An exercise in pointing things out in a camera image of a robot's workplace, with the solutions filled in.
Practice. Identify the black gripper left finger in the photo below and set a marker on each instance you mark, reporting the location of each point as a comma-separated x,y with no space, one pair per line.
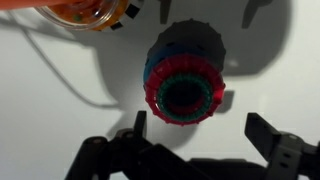
132,154

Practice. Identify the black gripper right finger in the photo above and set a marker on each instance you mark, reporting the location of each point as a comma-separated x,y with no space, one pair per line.
288,155

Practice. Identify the white round table disc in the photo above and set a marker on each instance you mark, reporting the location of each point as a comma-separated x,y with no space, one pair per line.
59,87

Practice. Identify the orange ring holder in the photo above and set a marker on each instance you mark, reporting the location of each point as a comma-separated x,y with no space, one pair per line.
96,15

